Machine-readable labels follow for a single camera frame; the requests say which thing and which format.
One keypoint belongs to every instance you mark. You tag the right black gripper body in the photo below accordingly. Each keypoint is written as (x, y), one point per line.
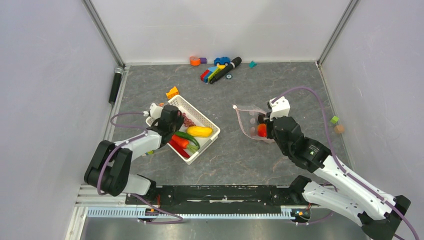
(271, 134)

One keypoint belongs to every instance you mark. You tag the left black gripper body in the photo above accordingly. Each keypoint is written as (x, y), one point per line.
(176, 125)

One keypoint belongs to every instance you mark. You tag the red yellow toy mango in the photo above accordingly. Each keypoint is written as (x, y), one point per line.
(262, 130)

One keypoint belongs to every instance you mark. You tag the clear zip top bag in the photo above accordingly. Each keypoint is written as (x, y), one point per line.
(247, 116)

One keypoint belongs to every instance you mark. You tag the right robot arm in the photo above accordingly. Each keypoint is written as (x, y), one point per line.
(379, 214)

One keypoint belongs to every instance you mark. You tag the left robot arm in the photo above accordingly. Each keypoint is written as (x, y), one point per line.
(109, 168)

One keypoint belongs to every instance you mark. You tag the purple toy grape bunch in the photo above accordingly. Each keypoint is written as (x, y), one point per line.
(187, 122)

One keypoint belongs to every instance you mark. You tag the orange toy carrot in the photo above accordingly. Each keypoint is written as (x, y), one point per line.
(184, 143)

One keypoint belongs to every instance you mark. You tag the orange toy building block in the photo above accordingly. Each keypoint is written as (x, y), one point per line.
(172, 93)

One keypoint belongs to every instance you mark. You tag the red toy chili pepper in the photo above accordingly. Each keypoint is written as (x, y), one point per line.
(179, 149)

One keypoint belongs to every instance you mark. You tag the yellow toy fruit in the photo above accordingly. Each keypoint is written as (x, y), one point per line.
(199, 131)

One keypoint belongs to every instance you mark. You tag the white perforated plastic basket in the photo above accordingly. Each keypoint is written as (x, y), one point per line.
(199, 119)

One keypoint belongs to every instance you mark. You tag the green toy cube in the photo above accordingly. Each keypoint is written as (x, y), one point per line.
(334, 120)

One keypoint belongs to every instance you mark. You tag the brown toy ball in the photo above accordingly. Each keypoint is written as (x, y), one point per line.
(339, 129)

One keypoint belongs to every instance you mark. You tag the multicolour toy block stack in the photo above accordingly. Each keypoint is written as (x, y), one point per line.
(210, 73)

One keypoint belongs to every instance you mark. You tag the teal toy block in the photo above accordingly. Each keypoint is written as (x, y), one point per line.
(252, 64)

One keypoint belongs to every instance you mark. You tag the blue toy car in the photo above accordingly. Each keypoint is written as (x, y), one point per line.
(221, 61)

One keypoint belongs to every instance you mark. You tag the black microphone on table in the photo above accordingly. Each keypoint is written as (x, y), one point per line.
(232, 65)

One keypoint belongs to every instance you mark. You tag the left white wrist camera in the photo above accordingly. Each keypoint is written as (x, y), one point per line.
(154, 111)

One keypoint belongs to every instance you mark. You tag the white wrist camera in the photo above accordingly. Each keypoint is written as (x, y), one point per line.
(154, 111)
(278, 108)

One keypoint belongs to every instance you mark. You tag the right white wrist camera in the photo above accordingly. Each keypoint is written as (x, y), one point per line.
(278, 108)

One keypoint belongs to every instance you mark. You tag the black microphone by wall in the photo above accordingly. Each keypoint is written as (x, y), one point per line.
(116, 82)

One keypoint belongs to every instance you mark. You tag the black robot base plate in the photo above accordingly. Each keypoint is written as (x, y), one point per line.
(224, 199)

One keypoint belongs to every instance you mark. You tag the white slotted cable duct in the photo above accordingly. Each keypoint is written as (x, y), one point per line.
(146, 213)

